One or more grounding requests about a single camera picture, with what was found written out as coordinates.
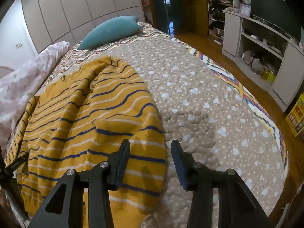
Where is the beige dotted quilt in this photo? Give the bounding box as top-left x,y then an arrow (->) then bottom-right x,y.
33,34 -> 289,228

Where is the yellow container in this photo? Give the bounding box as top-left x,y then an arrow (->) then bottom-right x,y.
261,69 -> 276,84

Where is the purple square clock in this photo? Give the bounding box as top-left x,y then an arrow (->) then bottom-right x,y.
239,3 -> 252,17

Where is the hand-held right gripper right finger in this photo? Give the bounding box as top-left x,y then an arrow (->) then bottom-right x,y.
171,140 -> 273,228

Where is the white shoe rack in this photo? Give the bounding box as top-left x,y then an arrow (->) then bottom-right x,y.
206,0 -> 239,45

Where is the wooden door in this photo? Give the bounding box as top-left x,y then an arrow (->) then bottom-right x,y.
184,0 -> 211,36

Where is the black television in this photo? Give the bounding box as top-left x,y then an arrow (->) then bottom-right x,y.
250,0 -> 304,42

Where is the white jug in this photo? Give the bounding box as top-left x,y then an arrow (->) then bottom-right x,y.
251,59 -> 264,74

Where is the brown zigzag bed sheet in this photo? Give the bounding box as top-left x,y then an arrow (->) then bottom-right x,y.
53,22 -> 171,76

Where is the pink floral comforter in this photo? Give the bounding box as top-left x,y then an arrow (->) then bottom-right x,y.
0,41 -> 70,133

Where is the glossy white wardrobe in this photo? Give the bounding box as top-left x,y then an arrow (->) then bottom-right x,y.
21,0 -> 146,50

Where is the teal pillow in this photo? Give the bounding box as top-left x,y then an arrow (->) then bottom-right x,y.
78,16 -> 140,50

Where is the yellow printed sign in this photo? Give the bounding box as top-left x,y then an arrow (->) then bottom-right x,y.
285,94 -> 304,137

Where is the black tripod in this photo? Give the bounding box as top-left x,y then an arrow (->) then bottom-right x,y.
0,153 -> 30,221

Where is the yellow striped knit sweater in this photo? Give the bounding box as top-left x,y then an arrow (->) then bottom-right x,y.
5,56 -> 167,221

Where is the white television cabinet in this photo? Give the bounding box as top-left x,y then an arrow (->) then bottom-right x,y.
222,7 -> 304,112

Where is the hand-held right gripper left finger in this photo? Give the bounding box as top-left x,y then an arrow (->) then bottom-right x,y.
28,139 -> 131,228

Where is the colourful diamond pattern blanket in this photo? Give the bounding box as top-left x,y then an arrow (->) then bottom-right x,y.
171,37 -> 289,171

